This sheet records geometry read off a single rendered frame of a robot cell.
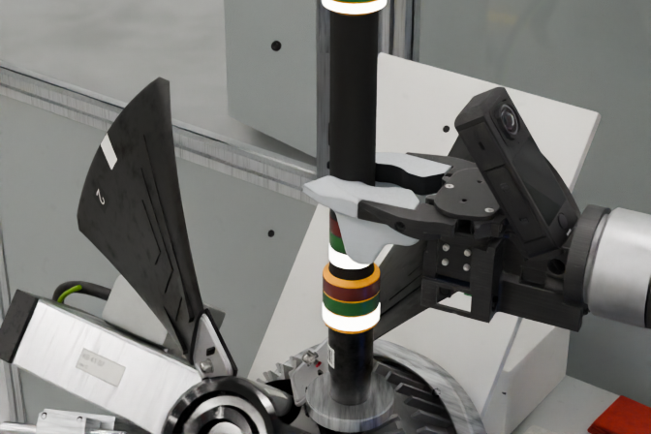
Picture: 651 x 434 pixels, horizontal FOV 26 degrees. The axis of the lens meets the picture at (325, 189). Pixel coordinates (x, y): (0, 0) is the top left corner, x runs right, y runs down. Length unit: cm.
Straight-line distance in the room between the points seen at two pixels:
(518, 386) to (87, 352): 55
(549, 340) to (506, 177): 85
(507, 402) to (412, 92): 44
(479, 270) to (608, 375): 95
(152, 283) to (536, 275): 47
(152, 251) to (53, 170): 114
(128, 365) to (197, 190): 80
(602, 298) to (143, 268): 54
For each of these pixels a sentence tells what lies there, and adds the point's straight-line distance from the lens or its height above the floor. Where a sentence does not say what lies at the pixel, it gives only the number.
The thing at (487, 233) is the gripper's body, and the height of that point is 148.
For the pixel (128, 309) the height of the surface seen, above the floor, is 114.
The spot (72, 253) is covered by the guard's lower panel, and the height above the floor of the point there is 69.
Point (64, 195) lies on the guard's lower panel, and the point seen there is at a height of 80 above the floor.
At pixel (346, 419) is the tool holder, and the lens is 110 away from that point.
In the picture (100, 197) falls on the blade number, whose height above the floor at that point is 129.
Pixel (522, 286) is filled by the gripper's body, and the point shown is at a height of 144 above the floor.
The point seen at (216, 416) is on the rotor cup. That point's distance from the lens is 118.
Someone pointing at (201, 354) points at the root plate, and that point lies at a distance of 129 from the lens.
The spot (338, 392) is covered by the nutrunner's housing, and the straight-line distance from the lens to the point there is 111.
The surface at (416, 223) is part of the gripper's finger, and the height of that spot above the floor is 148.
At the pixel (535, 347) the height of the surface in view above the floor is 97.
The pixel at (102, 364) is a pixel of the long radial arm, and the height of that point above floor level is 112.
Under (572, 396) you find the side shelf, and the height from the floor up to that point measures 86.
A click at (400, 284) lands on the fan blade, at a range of 117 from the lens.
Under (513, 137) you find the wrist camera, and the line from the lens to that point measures 94.
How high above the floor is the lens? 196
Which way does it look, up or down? 29 degrees down
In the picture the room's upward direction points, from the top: straight up
